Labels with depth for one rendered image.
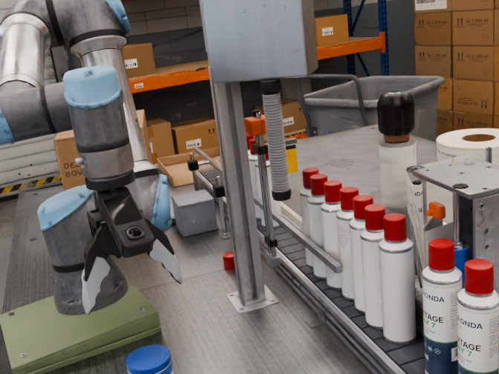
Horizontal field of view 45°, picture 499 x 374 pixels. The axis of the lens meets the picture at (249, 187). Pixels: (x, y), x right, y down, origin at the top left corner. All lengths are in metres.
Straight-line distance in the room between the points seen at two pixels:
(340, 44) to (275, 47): 4.72
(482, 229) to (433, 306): 0.12
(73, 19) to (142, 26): 4.48
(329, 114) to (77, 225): 2.57
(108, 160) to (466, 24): 4.12
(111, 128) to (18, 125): 0.17
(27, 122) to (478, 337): 0.69
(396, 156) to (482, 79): 3.39
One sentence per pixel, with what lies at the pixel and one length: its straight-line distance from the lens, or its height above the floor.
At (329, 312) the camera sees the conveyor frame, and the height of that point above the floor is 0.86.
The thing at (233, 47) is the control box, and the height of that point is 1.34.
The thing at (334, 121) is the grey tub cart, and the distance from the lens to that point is 3.60.
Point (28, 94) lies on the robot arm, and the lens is 0.97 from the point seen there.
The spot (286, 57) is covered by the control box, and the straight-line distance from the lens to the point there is 1.01.
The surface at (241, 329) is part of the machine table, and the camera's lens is 1.16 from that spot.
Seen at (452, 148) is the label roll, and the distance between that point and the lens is 1.52.
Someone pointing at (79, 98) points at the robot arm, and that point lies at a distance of 0.85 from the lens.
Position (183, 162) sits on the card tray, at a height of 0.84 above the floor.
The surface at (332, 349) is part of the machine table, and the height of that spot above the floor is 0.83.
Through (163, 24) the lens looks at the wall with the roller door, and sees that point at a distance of 5.82.
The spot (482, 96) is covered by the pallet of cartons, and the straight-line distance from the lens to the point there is 4.78.
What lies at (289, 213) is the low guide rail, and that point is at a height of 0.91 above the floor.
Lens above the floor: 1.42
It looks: 18 degrees down
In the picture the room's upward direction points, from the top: 7 degrees counter-clockwise
